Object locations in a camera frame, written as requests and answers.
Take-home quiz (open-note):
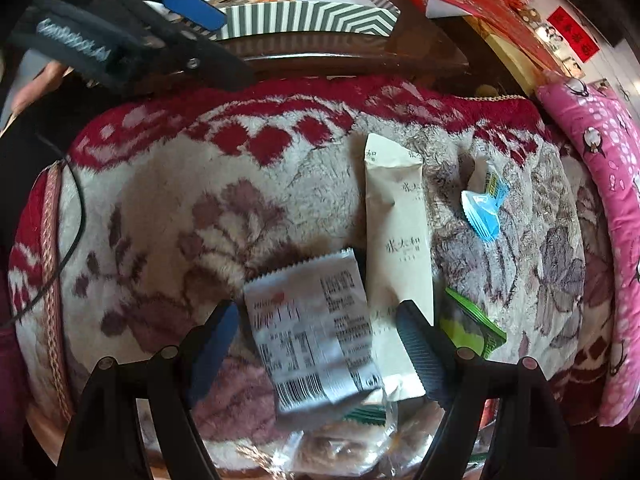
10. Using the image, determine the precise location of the dark wooden table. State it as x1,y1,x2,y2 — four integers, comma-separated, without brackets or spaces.
240,0,531,100

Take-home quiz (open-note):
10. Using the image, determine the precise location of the person's left hand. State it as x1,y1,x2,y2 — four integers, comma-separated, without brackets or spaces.
12,60,68,113

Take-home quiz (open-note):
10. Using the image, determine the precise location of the green snack packet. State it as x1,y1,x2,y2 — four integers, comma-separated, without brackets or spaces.
440,287,507,359

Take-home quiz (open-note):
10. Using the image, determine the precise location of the shiny red snack packet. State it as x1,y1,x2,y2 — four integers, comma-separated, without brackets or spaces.
479,397,501,432

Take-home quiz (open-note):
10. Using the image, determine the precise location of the small blue snack packet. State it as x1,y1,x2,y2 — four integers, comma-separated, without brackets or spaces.
460,165,511,244

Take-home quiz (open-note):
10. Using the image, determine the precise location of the black cable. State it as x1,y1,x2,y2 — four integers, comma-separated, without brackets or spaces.
0,132,84,331

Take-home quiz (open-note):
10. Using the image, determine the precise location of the clear bag of nuts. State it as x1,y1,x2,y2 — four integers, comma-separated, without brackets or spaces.
270,400,436,480

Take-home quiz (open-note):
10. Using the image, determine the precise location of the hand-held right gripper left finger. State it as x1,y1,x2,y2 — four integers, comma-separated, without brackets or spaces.
57,301,241,480

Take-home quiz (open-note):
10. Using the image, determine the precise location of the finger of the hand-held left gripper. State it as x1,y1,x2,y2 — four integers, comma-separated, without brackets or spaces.
127,0,228,31
140,15,257,93

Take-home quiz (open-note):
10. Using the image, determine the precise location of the white snack packet with barcode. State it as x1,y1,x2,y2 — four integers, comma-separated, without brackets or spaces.
243,247,387,416

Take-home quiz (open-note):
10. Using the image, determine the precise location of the long beige snack packet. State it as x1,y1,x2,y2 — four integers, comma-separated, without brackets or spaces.
364,132,435,402

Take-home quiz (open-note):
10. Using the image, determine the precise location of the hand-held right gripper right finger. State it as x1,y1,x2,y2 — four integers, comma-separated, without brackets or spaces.
395,300,583,480

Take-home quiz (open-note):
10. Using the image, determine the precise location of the pink printed pillow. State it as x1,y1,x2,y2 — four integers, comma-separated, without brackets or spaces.
537,72,640,426

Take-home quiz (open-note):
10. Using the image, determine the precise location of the floral red white blanket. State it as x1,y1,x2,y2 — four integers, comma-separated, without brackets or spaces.
10,77,616,476

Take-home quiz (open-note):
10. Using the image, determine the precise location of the red wall poster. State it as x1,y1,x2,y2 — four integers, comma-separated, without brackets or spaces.
546,6,601,64

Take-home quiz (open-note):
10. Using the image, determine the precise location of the green white striped box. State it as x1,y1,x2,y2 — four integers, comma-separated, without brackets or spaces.
172,0,401,41

